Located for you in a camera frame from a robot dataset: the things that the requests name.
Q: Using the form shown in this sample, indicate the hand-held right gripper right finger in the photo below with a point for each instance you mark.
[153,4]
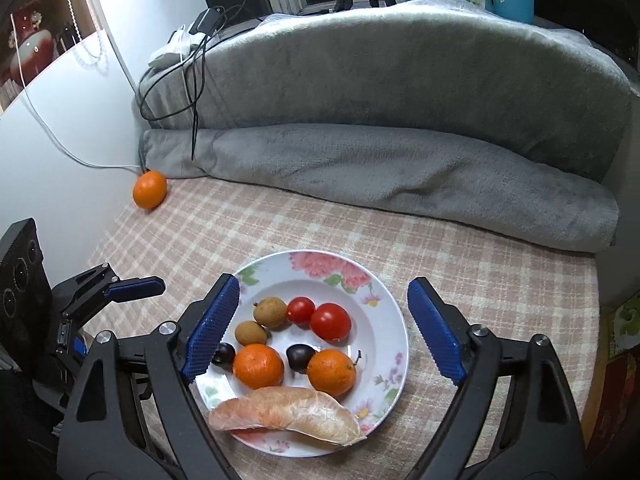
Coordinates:
[434,330]

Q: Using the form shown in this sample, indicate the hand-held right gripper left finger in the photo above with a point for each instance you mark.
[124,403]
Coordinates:
[212,330]

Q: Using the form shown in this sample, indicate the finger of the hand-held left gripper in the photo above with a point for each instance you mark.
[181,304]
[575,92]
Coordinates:
[137,287]

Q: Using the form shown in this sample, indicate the dark grape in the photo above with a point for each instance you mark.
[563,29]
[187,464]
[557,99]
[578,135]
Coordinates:
[224,354]
[300,358]

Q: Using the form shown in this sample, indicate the brown longan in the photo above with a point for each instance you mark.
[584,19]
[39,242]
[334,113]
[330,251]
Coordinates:
[270,312]
[251,333]

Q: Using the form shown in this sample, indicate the white floral plate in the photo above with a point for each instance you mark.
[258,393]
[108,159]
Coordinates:
[380,330]

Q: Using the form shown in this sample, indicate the small mandarin orange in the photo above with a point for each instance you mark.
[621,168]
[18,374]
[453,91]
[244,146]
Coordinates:
[331,372]
[258,366]

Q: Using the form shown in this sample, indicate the small red cherry tomato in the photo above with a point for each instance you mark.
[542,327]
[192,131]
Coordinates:
[301,310]

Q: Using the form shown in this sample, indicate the large red cherry tomato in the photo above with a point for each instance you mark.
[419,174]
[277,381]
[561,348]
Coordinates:
[330,322]

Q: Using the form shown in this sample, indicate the peeled pomelo segment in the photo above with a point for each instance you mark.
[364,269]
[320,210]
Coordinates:
[285,415]

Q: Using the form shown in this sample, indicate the pink plaid bed sheet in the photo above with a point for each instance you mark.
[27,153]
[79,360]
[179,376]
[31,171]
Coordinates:
[450,270]

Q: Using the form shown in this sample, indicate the large orange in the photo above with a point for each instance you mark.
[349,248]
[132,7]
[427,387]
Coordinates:
[149,190]

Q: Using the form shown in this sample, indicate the colourful cardboard box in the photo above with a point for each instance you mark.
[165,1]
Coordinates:
[617,370]

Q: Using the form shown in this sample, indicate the grey fleece blanket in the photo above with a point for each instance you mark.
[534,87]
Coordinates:
[400,110]

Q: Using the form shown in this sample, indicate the white charger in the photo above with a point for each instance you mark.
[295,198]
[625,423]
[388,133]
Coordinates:
[172,49]

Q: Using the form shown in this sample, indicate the red white ornament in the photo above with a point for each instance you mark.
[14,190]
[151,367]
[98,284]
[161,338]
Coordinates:
[31,42]

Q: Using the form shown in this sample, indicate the black power adapter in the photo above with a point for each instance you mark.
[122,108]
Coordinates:
[209,19]

